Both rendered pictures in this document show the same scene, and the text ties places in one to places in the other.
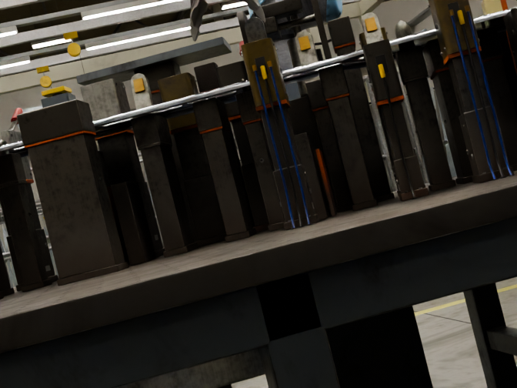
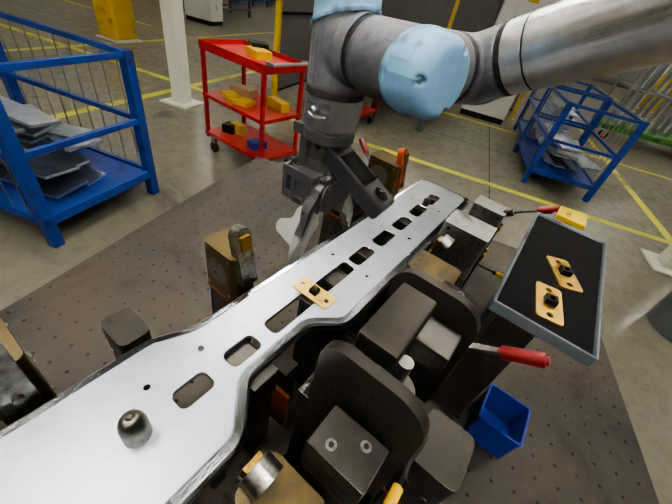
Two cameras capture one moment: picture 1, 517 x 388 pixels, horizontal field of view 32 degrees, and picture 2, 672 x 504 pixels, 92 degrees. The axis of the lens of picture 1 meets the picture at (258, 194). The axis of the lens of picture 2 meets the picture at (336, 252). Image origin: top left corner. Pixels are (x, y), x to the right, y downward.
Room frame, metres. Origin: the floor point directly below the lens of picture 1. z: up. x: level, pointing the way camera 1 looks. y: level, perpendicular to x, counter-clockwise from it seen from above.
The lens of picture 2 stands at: (2.01, -0.42, 1.47)
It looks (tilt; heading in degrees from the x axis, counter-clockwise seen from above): 39 degrees down; 113
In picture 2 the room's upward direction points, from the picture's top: 13 degrees clockwise
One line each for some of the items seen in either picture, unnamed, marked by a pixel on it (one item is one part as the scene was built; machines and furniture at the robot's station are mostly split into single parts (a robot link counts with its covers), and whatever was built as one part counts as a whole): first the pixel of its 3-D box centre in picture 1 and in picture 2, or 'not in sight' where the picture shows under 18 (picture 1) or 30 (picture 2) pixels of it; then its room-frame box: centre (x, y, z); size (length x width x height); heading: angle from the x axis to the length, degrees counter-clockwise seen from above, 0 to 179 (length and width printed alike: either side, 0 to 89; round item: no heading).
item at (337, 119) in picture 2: not in sight; (330, 113); (1.79, -0.02, 1.33); 0.08 x 0.08 x 0.05
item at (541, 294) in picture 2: not in sight; (550, 300); (2.17, 0.06, 1.17); 0.08 x 0.04 x 0.01; 93
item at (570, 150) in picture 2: not in sight; (567, 139); (2.61, 4.70, 0.48); 1.20 x 0.80 x 0.95; 102
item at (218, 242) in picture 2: (279, 135); (227, 299); (1.63, -0.06, 0.87); 0.12 x 0.07 x 0.35; 174
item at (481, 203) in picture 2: (22, 210); (468, 255); (2.06, 0.54, 0.88); 0.12 x 0.07 x 0.36; 174
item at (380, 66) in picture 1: (395, 122); (138, 368); (1.61, -0.27, 0.84); 0.10 x 0.05 x 0.29; 174
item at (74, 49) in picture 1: (78, 68); not in sight; (10.35, 1.69, 2.85); 0.16 x 0.10 x 0.85; 100
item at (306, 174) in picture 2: not in sight; (320, 166); (1.79, -0.02, 1.25); 0.09 x 0.08 x 0.12; 174
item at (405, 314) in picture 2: (303, 108); (365, 417); (2.02, -0.15, 0.95); 0.18 x 0.13 x 0.49; 84
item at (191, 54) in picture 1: (155, 64); (557, 269); (2.18, 0.17, 1.16); 0.37 x 0.14 x 0.02; 84
